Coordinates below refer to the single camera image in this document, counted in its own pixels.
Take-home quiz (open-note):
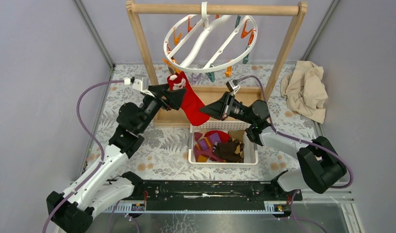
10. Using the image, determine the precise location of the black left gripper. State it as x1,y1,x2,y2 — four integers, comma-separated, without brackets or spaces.
137,84,186,133

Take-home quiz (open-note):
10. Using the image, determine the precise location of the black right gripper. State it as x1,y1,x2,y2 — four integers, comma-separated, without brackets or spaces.
199,92,255,125

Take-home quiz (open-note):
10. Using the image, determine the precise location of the small red sock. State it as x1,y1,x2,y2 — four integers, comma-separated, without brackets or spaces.
166,71,210,126

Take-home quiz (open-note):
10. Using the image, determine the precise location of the red santa bear sock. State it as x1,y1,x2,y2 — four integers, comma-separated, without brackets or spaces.
205,130,231,143

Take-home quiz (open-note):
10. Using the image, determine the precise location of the tan brown sock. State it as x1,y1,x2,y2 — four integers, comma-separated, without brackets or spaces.
228,130,245,142

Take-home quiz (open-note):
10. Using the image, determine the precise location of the dark brown sock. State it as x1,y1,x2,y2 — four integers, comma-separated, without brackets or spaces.
212,141,240,163

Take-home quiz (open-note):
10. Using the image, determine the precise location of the purple orange striped sock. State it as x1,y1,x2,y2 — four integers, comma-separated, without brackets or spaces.
193,132,225,163

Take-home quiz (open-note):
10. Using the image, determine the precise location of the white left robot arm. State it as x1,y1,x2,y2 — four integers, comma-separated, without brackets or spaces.
42,84,187,233

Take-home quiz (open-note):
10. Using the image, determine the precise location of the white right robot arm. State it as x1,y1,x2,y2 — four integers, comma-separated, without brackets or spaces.
200,92,348,200

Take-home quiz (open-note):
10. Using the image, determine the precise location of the wooden hanger stand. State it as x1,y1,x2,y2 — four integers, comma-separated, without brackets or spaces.
126,0,309,128

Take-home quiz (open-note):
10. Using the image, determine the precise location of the white round clip hanger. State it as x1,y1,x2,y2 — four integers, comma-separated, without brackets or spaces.
163,2,258,77

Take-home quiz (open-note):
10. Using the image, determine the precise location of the orange clothes peg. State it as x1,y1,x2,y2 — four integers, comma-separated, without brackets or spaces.
241,19,254,38
162,58,181,74
173,27,182,46

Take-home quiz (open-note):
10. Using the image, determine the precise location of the teal clothes peg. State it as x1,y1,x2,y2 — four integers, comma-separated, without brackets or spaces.
206,72,215,82

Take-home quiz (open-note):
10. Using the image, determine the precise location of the white plastic basket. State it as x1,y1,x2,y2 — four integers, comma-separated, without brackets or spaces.
188,121,259,168

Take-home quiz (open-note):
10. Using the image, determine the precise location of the floral patterned table mat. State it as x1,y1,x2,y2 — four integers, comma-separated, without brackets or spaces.
85,64,329,182

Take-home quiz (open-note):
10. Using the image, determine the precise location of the beige crumpled cloth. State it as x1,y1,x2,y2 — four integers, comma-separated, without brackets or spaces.
280,61,328,124

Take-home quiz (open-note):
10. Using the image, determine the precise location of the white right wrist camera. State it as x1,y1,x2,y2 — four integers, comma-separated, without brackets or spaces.
226,79,241,96

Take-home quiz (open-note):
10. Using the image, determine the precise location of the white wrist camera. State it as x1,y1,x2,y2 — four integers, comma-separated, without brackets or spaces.
226,79,241,96
123,75,154,97

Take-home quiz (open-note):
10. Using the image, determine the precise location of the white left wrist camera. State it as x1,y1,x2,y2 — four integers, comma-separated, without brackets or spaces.
123,75,154,97

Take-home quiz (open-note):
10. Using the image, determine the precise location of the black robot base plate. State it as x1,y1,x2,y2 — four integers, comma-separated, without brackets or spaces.
124,180,303,205

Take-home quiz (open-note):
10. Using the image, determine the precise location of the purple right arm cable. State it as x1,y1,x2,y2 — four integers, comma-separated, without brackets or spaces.
238,75,354,189

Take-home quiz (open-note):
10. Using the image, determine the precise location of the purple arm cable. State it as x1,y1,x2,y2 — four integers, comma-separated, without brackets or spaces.
238,75,354,189
42,80,126,233

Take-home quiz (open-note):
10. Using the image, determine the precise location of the grey cable duct rail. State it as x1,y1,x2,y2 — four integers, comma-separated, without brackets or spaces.
115,201,285,216

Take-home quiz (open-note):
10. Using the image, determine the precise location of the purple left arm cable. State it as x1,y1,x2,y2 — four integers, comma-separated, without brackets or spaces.
42,80,126,233

